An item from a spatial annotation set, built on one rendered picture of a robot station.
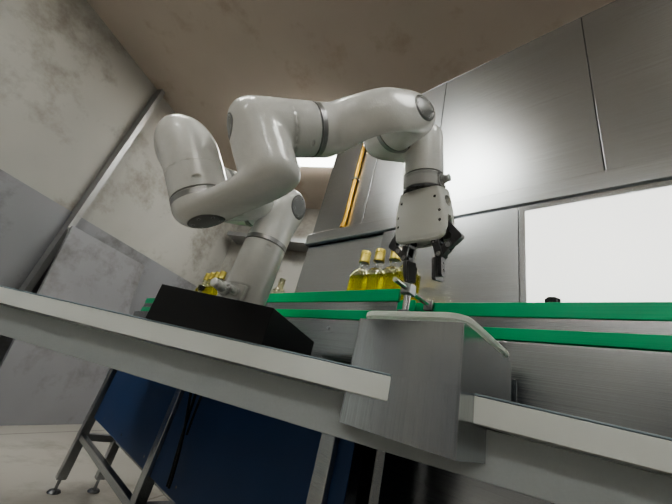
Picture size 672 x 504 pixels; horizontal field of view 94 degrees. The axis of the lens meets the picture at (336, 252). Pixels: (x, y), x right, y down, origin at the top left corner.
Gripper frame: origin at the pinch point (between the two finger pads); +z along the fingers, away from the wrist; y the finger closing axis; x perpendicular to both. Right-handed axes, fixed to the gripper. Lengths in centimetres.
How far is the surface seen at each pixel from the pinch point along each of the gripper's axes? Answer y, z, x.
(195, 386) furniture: 29.5, 22.0, 24.8
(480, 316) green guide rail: -1.9, 6.4, -22.0
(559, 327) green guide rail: -16.0, 8.1, -22.0
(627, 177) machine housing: -29, -30, -50
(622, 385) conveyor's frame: -23.9, 16.5, -17.7
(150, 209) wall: 356, -104, -40
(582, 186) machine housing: -20, -30, -50
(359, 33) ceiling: 104, -210, -94
